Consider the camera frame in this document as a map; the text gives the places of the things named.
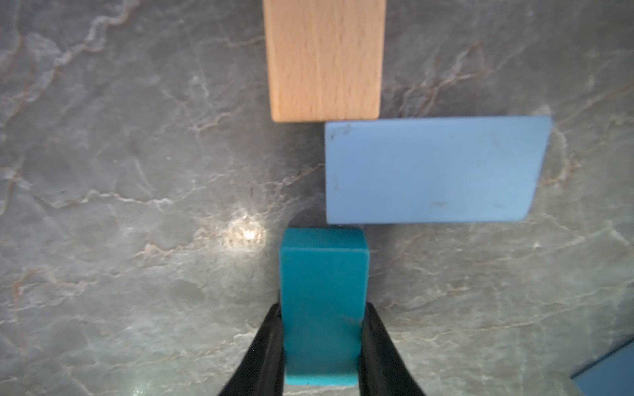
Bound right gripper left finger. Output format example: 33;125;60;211
219;303;285;396

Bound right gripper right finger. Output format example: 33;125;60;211
358;302;425;396

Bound teal block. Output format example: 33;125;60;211
279;228;370;387

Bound light blue block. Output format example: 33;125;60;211
325;115;553;225
571;340;634;396

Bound natural wood block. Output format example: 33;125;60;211
263;0;386;123

